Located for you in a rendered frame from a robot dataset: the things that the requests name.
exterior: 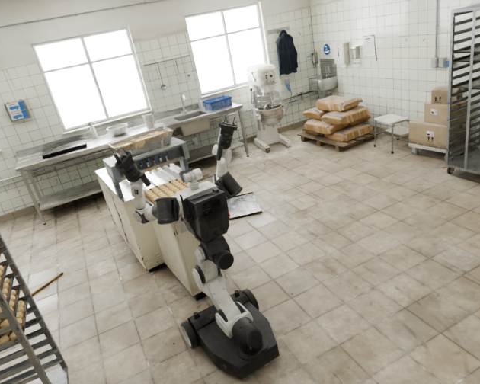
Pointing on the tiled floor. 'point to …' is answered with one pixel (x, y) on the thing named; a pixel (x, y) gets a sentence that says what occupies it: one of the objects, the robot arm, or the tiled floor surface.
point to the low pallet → (337, 141)
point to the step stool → (392, 126)
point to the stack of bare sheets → (243, 206)
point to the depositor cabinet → (120, 215)
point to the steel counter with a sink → (177, 117)
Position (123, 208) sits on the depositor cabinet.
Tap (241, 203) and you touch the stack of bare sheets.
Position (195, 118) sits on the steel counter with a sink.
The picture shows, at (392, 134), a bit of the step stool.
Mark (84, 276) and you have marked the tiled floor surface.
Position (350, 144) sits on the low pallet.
